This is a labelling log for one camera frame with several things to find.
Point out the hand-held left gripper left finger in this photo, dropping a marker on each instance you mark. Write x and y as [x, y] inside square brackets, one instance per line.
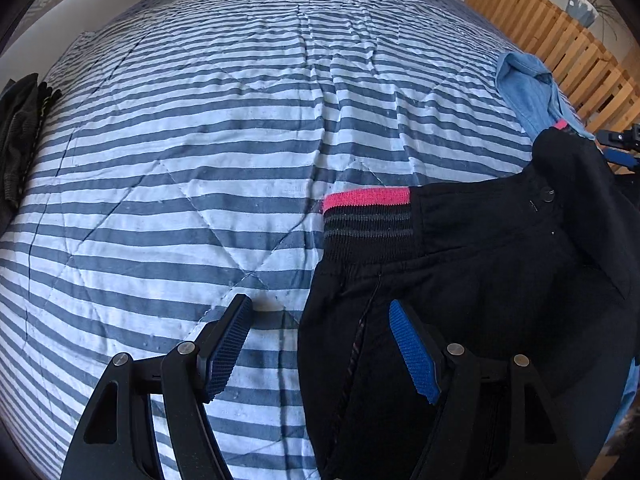
[227, 345]

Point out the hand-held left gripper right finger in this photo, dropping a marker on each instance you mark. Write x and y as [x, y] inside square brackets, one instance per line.
[412, 350]

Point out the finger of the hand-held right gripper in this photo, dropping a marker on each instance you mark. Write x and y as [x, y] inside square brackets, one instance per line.
[620, 156]

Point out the black pants with pink waistband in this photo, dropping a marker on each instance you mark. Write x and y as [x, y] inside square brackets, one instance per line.
[500, 260]

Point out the light blue denim garment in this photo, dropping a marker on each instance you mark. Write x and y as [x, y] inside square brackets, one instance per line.
[525, 90]

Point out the potted plant in pale pot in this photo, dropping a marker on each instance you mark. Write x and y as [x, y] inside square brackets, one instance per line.
[580, 7]

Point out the blue white striped blanket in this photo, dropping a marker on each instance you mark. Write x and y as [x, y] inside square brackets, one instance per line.
[200, 135]

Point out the dark clothing pile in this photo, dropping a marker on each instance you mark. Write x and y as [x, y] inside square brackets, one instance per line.
[17, 135]

